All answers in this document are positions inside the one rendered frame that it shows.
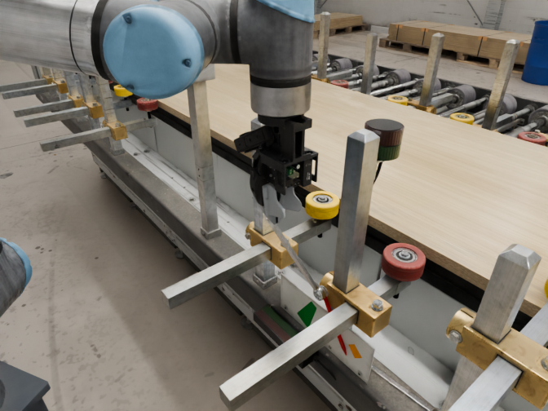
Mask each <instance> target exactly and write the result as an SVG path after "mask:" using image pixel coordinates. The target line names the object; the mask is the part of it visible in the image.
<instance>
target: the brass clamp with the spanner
mask: <svg viewBox="0 0 548 411"><path fill-rule="evenodd" d="M333 276H334V271H331V272H328V273H327V274H325V275H324V277H323V278H322V279H321V281H320V285H323V286H324V287H325V288H326V289H327V290H328V293H329V295H328V297H327V299H328V301H329V305H330V306H331V307H332V308H334V309H336V308H337V307H339V306H341V305H342V304H344V303H345V302H347V303H348V304H350V305H351V306H352V307H354V308H355V309H356V310H357V311H358V316H357V321H356V323H355V326H356V327H357V328H359V329H360V330H361V331H363V332H364V333H365V334H367V335H368V336H369V337H370V338H372V337H373V336H374V335H375V334H377V333H378V332H379V331H381V330H382V329H384V328H385V327H386V326H388V323H389V320H390V315H391V309H392V305H391V304H390V303H388V302H387V301H385V300H384V299H382V298H380V297H379V296H378V295H376V294H375V293H374V292H372V291H371V290H370V289H368V288H366V287H365V286H363V285H362V284H361V283H360V282H359V285H358V286H357V287H355V288H354V289H352V290H350V291H349V292H347V293H345V292H343V291H342V290H341V289H339V288H338V287H337V286H336V285H334V284H333ZM320 285H319V286H320ZM375 299H379V300H381V301H382V305H383V309H382V311H380V312H376V311H375V310H373V309H372V307H371V304H372V303H373V300H375Z"/></svg>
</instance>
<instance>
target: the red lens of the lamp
mask: <svg viewBox="0 0 548 411"><path fill-rule="evenodd" d="M367 122H368V121H367ZM367 122H366V123H365V129H366V130H370V131H372V132H373V133H375V134H376V135H378V136H379V137H380V142H379V145H380V146H394V145H397V144H400V143H401V142H402V139H403V133H404V125H403V124H402V123H401V124H402V129H400V130H397V131H380V130H374V129H371V128H369V127H368V126H367Z"/></svg>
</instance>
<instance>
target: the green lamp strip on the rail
mask: <svg viewBox="0 0 548 411"><path fill-rule="evenodd" d="M262 310H264V311H265V312H266V313H267V314H268V315H269V316H270V317H271V318H272V319H273V320H274V321H275V322H276V323H277V324H278V325H279V326H280V327H281V328H282V329H283V330H284V331H285V332H286V333H287V334H288V335H289V336H290V337H291V338H292V337H293V336H295V335H296V334H298V333H297V332H296V331H295V330H294V329H293V328H292V327H291V326H290V325H288V324H287V323H286V322H285V321H284V320H283V319H282V318H281V317H280V316H279V315H278V314H276V313H275V312H274V311H273V310H272V309H271V308H270V307H269V306H266V307H264V308H263V309H262Z"/></svg>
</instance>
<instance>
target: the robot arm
mask: <svg viewBox="0 0 548 411"><path fill-rule="evenodd" d="M315 22H316V20H315V18H314V0H0V60H5V61H11V62H16V63H21V64H29V65H34V66H39V67H44V68H49V69H58V70H63V71H68V72H73V73H81V74H86V75H91V76H96V77H100V78H102V79H104V80H109V81H114V82H118V83H119V84H120V85H121V86H123V87H124V88H125V89H127V90H128V91H129V92H131V93H133V94H134V95H137V96H140V97H143V98H145V99H166V98H169V97H171V96H174V95H177V94H178V93H180V92H182V91H185V90H186V89H188V88H189V87H190V86H191V85H192V84H193V83H194V82H195V81H196V79H197V78H198V76H199V74H200V73H201V72H202V71H203V69H205V68H206V67H207V66H208V65H209V64H248V65H249V66H250V107H251V109H252V110H253V111H254V112H255V113H257V114H258V121H259V122H260V123H262V124H264V125H265V126H262V127H260V128H258V129H256V130H252V131H246V132H245V133H244V134H242V135H239V138H236V139H234V143H235V145H236V150H237V153H239V152H245V153H247V152H254V151H255V150H256V152H255V154H254V155H253V156H252V158H253V164H252V167H251V168H250V189H251V192H252V193H253V195H254V198H255V200H256V201H257V202H258V204H259V206H260V208H261V210H262V211H263V213H264V214H265V216H266V217H267V218H268V219H269V220H270V221H271V222H272V223H274V224H277V223H279V222H280V221H281V219H283V218H284V217H285V209H287V210H293V211H298V212H299V211H300V210H301V209H302V203H301V201H300V200H299V199H298V198H297V196H296V195H295V193H294V187H297V186H298V185H301V186H302V187H306V186H308V185H310V184H312V181H314V182H317V171H318V155H319V153H318V152H315V151H313V150H311V149H310V148H306V147H304V144H305V130H306V129H309V128H312V119H311V118H310V117H305V116H304V113H306V112H307V111H308V110H309V109H310V107H311V93H312V48H313V28H314V23H315ZM312 160H314V161H315V174H313V173H312ZM31 276H32V266H31V265H30V260H29V258H28V256H27V254H26V253H25V252H24V251H23V250H22V249H21V248H20V247H19V246H18V245H16V244H15V243H13V242H7V239H5V238H2V237H0V317H1V316H2V315H3V314H4V313H5V311H6V310H7V309H8V308H9V307H10V306H11V305H12V304H13V302H14V301H15V300H16V299H17V298H18V297H19V296H21V295H22V293H23V292H24V289H25V287H26V286H27V284H28V283H29V282H30V279H31Z"/></svg>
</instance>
